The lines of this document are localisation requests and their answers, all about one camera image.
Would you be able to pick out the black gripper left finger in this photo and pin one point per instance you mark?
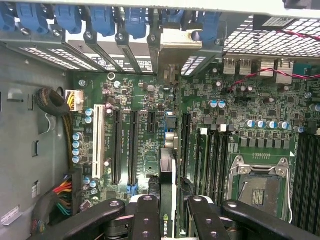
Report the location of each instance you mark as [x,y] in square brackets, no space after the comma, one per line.
[146,220]

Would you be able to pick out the white power connector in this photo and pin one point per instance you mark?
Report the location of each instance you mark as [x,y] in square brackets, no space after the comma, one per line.
[75,100]

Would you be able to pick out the blue card retention clip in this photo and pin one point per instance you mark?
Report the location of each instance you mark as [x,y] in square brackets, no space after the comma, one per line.
[208,27]
[172,17]
[67,20]
[102,21]
[32,18]
[136,22]
[6,17]

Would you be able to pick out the black open PC case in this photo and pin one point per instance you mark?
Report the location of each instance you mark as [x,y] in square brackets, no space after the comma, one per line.
[200,6]

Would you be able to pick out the long black expansion slot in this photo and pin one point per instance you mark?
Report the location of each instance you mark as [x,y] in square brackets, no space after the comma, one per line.
[133,147]
[117,147]
[186,145]

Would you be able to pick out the white expansion slot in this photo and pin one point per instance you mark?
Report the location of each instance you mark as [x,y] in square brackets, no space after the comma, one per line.
[98,140]

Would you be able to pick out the short black expansion slot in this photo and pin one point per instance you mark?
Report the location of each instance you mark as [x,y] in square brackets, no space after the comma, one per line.
[151,122]

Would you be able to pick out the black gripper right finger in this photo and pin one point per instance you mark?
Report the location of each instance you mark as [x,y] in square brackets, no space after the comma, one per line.
[207,222]

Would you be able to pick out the green motherboard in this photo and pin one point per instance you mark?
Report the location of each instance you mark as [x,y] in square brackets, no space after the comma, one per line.
[200,100]

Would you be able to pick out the CPU socket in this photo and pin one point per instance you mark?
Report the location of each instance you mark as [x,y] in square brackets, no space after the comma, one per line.
[262,195]

